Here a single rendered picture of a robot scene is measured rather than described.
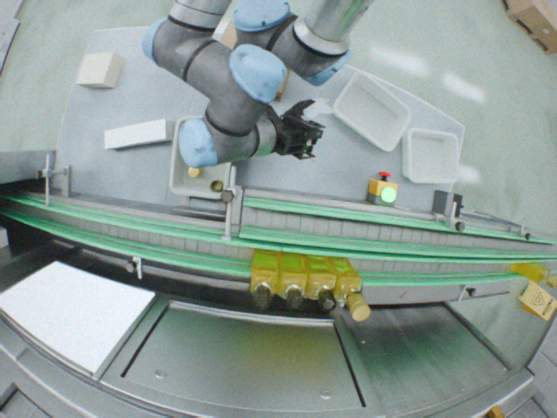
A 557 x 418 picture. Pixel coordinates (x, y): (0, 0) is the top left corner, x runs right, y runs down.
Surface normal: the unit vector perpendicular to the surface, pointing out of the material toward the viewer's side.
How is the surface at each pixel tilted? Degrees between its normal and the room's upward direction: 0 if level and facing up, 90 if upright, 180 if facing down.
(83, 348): 90
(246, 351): 90
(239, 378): 90
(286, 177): 0
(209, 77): 29
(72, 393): 90
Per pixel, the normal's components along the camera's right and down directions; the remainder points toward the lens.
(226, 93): -0.36, 0.62
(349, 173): 0.03, 0.18
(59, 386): 0.13, -0.98
